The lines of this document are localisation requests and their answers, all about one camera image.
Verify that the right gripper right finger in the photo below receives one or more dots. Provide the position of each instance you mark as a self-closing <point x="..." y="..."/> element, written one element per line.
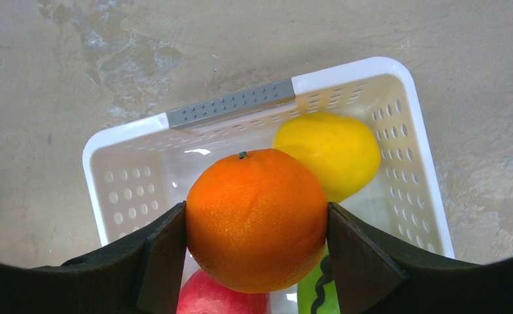
<point x="375" y="272"/>

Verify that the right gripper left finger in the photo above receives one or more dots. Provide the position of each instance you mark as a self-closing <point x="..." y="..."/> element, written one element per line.
<point x="138" y="273"/>

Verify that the orange fruit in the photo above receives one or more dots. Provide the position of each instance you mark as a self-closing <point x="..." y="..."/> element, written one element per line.
<point x="256" y="221"/>

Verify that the green watermelon toy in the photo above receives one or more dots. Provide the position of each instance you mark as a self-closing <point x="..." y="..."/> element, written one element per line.
<point x="316" y="293"/>

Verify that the red apple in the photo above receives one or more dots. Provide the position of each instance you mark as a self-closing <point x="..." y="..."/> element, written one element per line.
<point x="202" y="294"/>

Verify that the white plastic basket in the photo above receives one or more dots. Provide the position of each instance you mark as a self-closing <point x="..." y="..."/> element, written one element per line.
<point x="137" y="171"/>

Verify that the yellow pear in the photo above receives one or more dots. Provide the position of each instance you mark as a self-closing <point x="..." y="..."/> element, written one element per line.
<point x="340" y="150"/>

